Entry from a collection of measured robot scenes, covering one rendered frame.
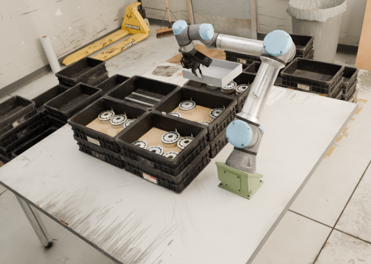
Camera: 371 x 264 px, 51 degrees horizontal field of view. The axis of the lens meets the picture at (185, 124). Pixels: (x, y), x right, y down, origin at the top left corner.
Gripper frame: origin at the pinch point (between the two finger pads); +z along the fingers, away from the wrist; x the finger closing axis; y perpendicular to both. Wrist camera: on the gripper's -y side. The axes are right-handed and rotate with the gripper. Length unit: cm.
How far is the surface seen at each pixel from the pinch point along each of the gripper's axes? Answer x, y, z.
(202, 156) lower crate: 35.7, -14.8, 20.3
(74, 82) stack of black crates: -17, 165, 59
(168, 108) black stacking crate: 12.9, 22.5, 18.7
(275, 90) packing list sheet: -46, -16, 53
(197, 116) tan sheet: 9.7, 4.6, 23.7
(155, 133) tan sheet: 33.0, 17.2, 16.8
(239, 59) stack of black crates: -121, 60, 106
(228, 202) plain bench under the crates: 53, -38, 25
